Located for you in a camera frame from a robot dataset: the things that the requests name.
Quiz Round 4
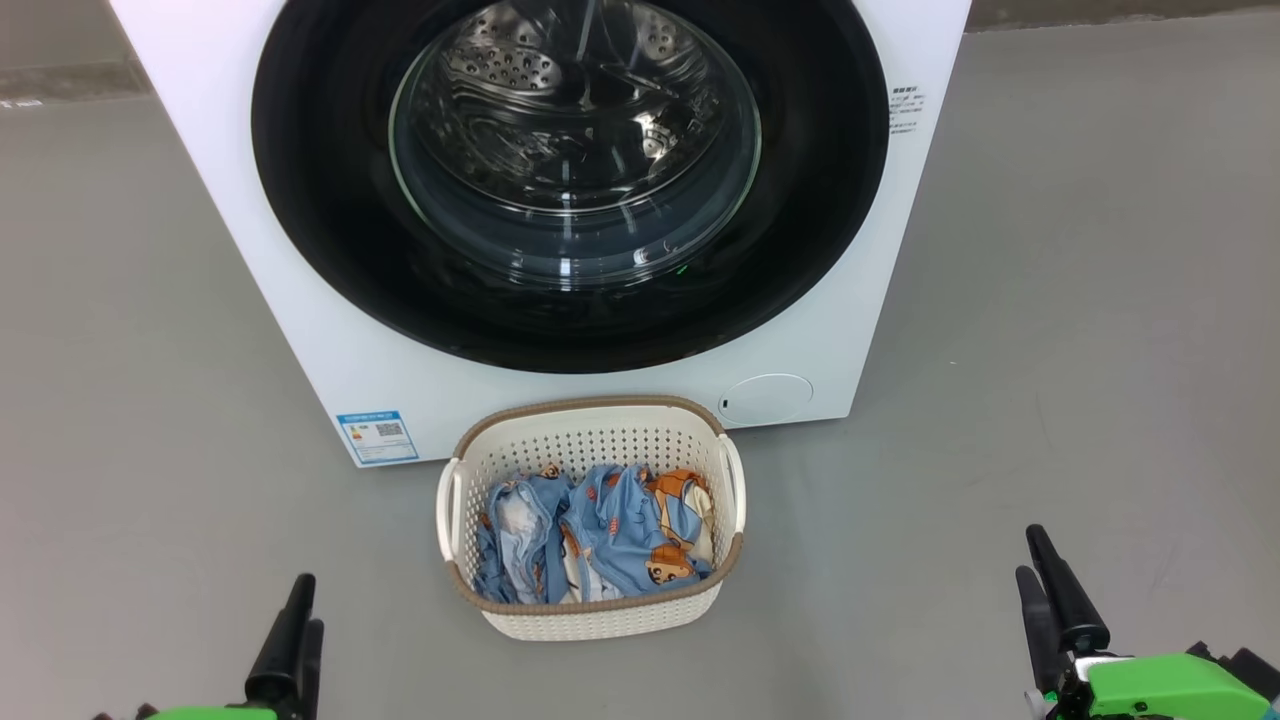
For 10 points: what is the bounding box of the blue energy label sticker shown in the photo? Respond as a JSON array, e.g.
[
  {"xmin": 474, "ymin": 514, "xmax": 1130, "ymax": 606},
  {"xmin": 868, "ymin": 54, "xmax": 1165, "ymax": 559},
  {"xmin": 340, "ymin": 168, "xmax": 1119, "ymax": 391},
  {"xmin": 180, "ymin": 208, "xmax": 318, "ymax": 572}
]
[{"xmin": 336, "ymin": 410, "xmax": 419, "ymax": 466}]

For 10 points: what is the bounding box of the round white filter cover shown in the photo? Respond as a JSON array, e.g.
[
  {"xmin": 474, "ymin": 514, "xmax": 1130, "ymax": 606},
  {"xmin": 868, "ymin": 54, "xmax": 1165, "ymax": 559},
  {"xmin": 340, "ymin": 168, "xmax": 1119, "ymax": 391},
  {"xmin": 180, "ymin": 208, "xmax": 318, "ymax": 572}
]
[{"xmin": 718, "ymin": 374, "xmax": 814, "ymax": 425}]

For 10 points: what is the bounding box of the black round glass door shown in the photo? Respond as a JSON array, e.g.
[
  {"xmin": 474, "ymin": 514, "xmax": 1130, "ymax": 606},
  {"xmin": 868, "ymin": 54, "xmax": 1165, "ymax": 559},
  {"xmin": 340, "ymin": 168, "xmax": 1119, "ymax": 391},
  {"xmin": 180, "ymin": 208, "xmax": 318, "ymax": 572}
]
[{"xmin": 250, "ymin": 0, "xmax": 891, "ymax": 376}]

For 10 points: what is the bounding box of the cream perforated laundry basket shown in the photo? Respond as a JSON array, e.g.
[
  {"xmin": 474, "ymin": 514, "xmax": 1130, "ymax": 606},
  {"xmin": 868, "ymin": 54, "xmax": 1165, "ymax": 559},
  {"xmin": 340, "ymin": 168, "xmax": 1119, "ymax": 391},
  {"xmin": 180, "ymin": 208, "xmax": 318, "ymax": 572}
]
[{"xmin": 436, "ymin": 395, "xmax": 747, "ymax": 642}]

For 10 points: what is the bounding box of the small black text label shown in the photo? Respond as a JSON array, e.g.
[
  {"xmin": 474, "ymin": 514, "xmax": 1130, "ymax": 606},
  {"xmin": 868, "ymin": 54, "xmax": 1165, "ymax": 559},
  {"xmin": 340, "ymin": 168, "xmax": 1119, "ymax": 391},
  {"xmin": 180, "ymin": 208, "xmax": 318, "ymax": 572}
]
[{"xmin": 888, "ymin": 85, "xmax": 926, "ymax": 136}]

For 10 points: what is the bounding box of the blue garment large bear print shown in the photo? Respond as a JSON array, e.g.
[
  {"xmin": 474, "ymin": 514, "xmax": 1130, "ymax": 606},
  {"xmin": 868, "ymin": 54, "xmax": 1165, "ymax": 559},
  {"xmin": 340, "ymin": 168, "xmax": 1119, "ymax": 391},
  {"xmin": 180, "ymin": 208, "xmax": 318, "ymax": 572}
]
[{"xmin": 560, "ymin": 464, "xmax": 717, "ymax": 601}]

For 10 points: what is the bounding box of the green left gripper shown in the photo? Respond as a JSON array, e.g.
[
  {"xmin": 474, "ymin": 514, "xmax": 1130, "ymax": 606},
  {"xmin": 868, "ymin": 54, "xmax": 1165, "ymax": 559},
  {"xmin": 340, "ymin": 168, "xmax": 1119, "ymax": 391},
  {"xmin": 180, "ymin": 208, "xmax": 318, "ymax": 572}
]
[{"xmin": 95, "ymin": 573, "xmax": 324, "ymax": 720}]

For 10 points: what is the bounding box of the white front-load washing machine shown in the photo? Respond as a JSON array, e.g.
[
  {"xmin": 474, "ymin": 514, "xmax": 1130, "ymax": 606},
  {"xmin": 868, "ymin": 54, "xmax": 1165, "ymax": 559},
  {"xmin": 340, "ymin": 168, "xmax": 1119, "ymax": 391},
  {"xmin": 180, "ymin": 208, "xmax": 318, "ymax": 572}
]
[{"xmin": 108, "ymin": 0, "xmax": 973, "ymax": 469}]

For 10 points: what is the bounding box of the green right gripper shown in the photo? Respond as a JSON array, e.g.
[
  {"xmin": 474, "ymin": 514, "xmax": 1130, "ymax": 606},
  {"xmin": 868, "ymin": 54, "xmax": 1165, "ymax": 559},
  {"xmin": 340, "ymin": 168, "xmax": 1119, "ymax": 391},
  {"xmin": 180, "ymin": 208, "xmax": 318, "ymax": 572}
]
[{"xmin": 1016, "ymin": 524, "xmax": 1273, "ymax": 720}]

